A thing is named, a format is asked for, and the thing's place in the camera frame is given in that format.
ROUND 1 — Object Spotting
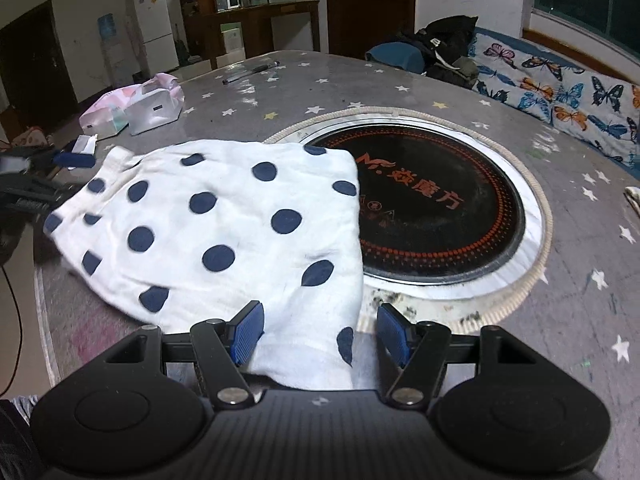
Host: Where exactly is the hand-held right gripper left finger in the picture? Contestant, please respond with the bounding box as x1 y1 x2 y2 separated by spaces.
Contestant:
100 301 266 408

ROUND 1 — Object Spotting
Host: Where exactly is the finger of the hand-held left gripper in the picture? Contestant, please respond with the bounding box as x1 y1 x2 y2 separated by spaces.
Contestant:
52 151 97 170

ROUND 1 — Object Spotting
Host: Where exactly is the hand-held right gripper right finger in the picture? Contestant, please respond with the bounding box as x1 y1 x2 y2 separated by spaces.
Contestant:
376 303 543 409

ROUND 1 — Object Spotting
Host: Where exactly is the white navy polka dot garment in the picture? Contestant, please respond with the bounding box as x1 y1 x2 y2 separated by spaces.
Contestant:
42 139 365 392

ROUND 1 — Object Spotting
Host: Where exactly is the pile of dark clothes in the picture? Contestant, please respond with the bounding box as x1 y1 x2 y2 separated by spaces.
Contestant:
397 15 480 92

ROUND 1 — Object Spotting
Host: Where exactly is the white plastic bag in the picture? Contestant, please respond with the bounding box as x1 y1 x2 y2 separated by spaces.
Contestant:
122 74 186 136

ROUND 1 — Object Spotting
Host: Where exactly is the dark wooden door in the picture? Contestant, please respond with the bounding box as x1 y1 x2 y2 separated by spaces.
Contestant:
0 0 80 121

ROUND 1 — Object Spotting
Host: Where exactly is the water dispenser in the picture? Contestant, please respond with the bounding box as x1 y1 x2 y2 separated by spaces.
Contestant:
96 12 132 88

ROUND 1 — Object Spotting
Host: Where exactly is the round induction cooktop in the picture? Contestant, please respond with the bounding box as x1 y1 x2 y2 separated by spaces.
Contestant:
300 118 545 302

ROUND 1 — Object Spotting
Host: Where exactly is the white refrigerator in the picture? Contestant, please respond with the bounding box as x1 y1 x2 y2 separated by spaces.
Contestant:
131 0 181 75

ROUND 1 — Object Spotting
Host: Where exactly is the green broom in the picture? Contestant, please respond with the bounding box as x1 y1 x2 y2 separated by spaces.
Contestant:
172 25 191 62

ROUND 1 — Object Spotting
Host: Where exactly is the grey star print table cover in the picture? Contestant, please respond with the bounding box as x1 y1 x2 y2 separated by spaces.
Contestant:
32 50 640 480

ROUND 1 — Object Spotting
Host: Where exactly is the clear pen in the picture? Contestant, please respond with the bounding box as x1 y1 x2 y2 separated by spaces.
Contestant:
222 60 282 85

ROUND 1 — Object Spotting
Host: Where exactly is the white appliance box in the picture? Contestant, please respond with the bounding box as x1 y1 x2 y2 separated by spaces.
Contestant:
220 27 246 56

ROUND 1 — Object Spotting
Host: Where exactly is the wooden console table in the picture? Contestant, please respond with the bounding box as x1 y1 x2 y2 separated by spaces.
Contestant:
202 0 321 68

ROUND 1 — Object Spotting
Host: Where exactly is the blue sofa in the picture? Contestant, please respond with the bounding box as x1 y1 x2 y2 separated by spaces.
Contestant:
364 27 640 181

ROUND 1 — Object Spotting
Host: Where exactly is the brown wooden door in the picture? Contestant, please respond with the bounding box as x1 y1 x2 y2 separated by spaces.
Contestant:
325 0 417 61

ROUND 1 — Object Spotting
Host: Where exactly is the black cable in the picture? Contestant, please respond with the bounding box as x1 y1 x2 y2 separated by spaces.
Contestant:
0 264 24 397

